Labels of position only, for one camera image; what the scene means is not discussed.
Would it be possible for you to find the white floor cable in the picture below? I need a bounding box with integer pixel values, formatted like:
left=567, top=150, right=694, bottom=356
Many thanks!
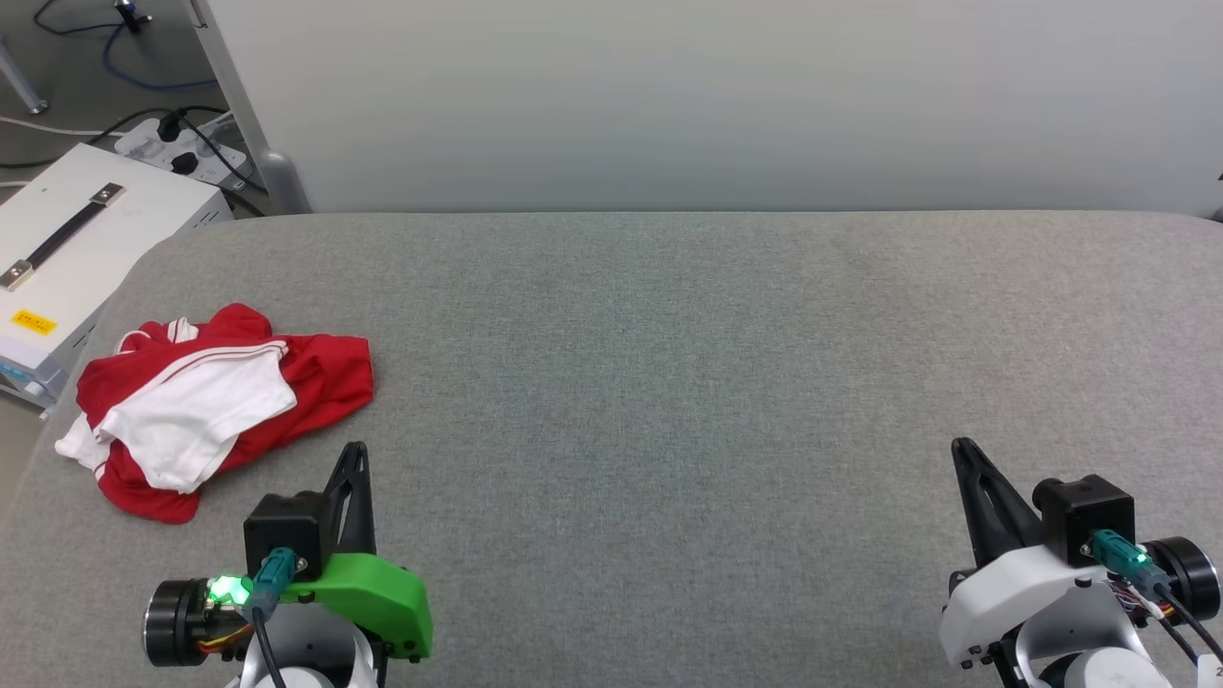
left=0, top=115, right=125, bottom=139

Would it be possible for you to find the grey metal table leg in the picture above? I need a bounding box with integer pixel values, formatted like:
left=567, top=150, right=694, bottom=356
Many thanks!
left=0, top=36, right=49, bottom=116

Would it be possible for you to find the black cable with teal plug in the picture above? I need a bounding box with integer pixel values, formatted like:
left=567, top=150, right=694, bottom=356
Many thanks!
left=1087, top=530, right=1223, bottom=670
left=247, top=548, right=295, bottom=688

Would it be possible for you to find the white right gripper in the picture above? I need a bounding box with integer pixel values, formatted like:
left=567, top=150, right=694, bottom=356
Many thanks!
left=940, top=437, right=1222, bottom=670

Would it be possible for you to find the blue cable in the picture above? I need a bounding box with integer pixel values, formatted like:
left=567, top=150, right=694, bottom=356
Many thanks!
left=102, top=24, right=221, bottom=94

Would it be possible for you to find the black floor cable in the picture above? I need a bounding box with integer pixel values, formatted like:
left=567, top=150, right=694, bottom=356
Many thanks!
left=0, top=103, right=268, bottom=219

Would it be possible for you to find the red and white shirt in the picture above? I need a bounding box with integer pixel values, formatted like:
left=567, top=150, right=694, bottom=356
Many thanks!
left=54, top=303, right=375, bottom=525

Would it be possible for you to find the white box with handle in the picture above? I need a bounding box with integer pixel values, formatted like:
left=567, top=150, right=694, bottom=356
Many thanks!
left=0, top=143, right=235, bottom=410

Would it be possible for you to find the white power strip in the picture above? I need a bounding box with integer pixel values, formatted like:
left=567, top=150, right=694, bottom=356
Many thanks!
left=113, top=111, right=249, bottom=183

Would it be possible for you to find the grey metal frame post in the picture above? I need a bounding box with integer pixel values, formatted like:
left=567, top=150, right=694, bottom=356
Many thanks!
left=186, top=0, right=311, bottom=214

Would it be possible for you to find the black strap handle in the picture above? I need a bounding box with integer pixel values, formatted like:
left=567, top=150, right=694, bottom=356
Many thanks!
left=0, top=183, right=127, bottom=290

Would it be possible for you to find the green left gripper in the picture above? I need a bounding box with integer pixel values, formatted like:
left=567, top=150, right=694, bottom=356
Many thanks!
left=143, top=441, right=433, bottom=667

